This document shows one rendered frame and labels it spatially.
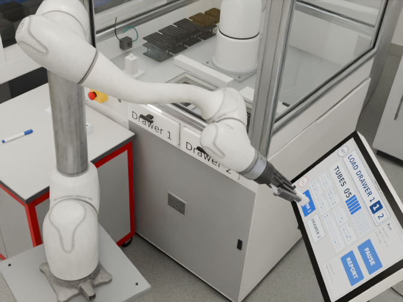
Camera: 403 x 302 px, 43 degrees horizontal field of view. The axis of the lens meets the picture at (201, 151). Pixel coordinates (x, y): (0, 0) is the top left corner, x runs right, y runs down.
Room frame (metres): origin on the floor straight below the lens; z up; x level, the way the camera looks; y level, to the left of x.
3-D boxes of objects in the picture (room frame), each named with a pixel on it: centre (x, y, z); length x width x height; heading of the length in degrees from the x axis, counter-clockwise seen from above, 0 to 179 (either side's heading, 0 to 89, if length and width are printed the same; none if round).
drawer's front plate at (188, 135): (1.61, -0.03, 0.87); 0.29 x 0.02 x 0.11; 53
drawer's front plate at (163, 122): (1.80, 0.22, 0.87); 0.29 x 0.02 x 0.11; 53
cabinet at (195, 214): (2.16, -0.11, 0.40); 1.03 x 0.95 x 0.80; 53
